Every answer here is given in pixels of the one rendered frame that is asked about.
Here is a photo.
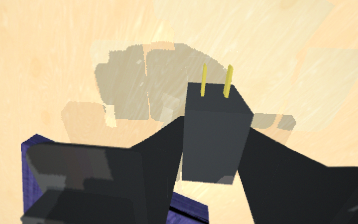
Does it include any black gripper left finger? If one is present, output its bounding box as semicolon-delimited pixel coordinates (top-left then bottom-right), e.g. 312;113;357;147
26;116;184;224

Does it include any dark grey two-prong plug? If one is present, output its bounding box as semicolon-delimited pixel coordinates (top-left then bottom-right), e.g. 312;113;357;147
181;63;254;186

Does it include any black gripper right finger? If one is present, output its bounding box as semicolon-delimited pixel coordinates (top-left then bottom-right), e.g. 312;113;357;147
238;127;358;224

